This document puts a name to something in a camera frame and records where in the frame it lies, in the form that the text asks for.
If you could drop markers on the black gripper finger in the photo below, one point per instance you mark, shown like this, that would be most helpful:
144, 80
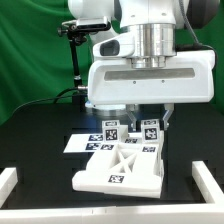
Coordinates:
169, 109
131, 116

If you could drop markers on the green backdrop curtain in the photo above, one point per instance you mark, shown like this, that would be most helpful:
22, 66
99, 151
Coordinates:
36, 63

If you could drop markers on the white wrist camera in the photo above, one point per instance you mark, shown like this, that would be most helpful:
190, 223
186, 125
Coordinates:
119, 46

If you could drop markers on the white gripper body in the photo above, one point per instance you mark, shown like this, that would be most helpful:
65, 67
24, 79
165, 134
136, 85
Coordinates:
186, 78

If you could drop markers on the white chair back part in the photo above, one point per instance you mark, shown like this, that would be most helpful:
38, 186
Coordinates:
121, 169

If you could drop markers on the black camera stand pole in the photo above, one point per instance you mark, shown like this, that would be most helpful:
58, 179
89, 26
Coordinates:
77, 79

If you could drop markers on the white block far left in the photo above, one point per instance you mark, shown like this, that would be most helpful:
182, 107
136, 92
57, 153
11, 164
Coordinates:
8, 180

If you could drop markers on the white frame border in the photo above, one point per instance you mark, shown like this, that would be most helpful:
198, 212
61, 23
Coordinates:
210, 212

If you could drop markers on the white sheet with tags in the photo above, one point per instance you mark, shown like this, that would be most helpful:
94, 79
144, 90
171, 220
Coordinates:
79, 143

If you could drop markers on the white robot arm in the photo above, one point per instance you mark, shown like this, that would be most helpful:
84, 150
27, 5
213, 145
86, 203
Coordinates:
136, 60

